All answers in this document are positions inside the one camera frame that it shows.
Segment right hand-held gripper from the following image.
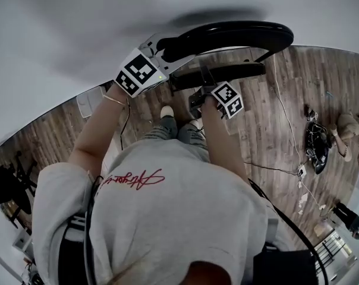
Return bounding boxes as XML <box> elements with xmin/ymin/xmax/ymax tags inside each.
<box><xmin>188</xmin><ymin>65</ymin><xmax>245</xmax><ymax>120</ymax></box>

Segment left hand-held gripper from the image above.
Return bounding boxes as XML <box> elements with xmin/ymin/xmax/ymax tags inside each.
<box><xmin>114</xmin><ymin>33</ymin><xmax>196</xmax><ymax>99</ymax></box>

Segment person's left forearm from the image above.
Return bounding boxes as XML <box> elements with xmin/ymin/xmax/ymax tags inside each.
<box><xmin>67</xmin><ymin>84</ymin><xmax>130</xmax><ymax>176</ymax></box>

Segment person's right forearm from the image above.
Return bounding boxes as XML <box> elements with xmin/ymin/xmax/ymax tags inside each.
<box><xmin>200</xmin><ymin>97</ymin><xmax>252</xmax><ymax>187</ymax></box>

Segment person's left beige shoe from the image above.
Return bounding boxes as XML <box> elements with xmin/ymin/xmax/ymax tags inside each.
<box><xmin>160</xmin><ymin>105</ymin><xmax>175</xmax><ymax>119</ymax></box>

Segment person's grey jeans legs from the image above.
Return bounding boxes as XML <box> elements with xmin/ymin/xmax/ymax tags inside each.
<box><xmin>140</xmin><ymin>115</ymin><xmax>210</xmax><ymax>163</ymax></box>

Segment white flat panel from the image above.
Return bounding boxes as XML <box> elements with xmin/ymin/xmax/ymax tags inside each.
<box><xmin>75</xmin><ymin>87</ymin><xmax>105</xmax><ymax>119</ymax></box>

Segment white paper scraps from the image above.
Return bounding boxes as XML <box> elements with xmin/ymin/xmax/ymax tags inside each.
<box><xmin>296</xmin><ymin>180</ymin><xmax>310</xmax><ymax>216</ymax></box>

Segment black waist pack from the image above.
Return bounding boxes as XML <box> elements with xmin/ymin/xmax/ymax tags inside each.
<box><xmin>253</xmin><ymin>246</ymin><xmax>317</xmax><ymax>285</ymax></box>

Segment thin gold bracelet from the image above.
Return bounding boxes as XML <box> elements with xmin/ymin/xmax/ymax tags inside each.
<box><xmin>103</xmin><ymin>94</ymin><xmax>126</xmax><ymax>107</ymax></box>

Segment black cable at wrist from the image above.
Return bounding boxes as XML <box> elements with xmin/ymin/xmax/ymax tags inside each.
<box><xmin>119</xmin><ymin>99</ymin><xmax>131</xmax><ymax>148</ymax></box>

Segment long white floor cable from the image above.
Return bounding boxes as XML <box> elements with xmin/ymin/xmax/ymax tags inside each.
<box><xmin>272</xmin><ymin>53</ymin><xmax>326</xmax><ymax>211</ymax></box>

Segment thin black floor cable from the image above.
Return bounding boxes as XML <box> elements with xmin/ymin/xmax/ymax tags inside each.
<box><xmin>243</xmin><ymin>160</ymin><xmax>301</xmax><ymax>175</ymax></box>

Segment black bag with cables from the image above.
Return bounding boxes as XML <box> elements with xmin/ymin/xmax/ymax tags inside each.
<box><xmin>304</xmin><ymin>120</ymin><xmax>332</xmax><ymax>175</ymax></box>

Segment thick black body cable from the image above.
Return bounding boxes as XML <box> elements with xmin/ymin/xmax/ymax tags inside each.
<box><xmin>247</xmin><ymin>178</ymin><xmax>329</xmax><ymax>285</ymax></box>

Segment black metal frame furniture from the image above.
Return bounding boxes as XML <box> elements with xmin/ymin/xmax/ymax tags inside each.
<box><xmin>0</xmin><ymin>151</ymin><xmax>39</xmax><ymax>229</ymax></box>

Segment metal wire rack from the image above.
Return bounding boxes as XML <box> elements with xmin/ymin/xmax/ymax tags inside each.
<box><xmin>312</xmin><ymin>229</ymin><xmax>356</xmax><ymax>276</ymax></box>

